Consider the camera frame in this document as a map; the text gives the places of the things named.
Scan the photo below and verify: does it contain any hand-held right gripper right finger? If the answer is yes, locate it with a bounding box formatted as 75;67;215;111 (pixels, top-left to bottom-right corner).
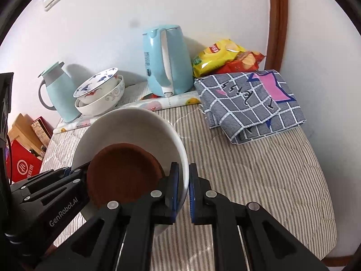
188;163;329;271

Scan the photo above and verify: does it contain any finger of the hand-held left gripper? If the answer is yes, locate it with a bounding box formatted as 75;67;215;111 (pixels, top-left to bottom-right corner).
17;175;91;212
10;162;92;195

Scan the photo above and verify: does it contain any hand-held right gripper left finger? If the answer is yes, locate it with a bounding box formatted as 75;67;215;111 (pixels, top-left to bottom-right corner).
34;162;179;271

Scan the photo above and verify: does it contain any brown round plate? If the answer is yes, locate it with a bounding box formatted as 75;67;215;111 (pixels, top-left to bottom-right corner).
86;143;165;208

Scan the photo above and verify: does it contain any plain white bowl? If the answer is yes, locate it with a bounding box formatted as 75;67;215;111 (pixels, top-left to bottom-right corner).
70;107;189;236

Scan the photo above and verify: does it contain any dark red patterned box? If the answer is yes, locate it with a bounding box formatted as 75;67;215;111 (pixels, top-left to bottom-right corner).
31;116;54;147

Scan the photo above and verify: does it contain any cardboard box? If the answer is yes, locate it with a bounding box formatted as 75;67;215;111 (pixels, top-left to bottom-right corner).
8;113;43;150

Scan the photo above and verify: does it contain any grey striped quilt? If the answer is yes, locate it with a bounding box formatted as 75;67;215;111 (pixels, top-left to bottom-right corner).
39;102;337;271

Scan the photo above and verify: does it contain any small white inner bowl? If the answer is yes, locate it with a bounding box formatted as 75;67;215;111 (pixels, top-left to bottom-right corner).
77;75;124;108

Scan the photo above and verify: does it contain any light blue thermos jug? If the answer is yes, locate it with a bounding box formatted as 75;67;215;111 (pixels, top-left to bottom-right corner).
38;61;82;123

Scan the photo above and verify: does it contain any fruit printed plastic mat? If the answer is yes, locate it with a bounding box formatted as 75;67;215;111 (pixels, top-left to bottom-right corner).
53;82;201;134

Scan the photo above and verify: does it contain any grey checked folded cloth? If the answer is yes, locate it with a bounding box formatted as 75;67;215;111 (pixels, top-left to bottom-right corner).
194;70;307;144

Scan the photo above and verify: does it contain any large white patterned bowl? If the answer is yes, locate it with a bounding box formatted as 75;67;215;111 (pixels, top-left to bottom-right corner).
75;75;125;116

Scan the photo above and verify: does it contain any white bowl with red bat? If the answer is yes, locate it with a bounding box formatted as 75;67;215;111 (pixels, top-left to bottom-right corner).
73;68;119;105

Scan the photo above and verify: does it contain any light blue electric kettle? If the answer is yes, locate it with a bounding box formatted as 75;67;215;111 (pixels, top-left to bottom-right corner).
142;25;194;98

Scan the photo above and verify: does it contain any yellow chips bag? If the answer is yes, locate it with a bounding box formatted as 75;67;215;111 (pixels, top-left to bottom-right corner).
192;39;249;78

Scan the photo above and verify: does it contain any red chips bag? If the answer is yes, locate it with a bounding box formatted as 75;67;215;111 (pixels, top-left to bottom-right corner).
216;51;267;75

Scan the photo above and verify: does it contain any brown wooden frame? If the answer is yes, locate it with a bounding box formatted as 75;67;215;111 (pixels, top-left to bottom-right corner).
266;0;288;71

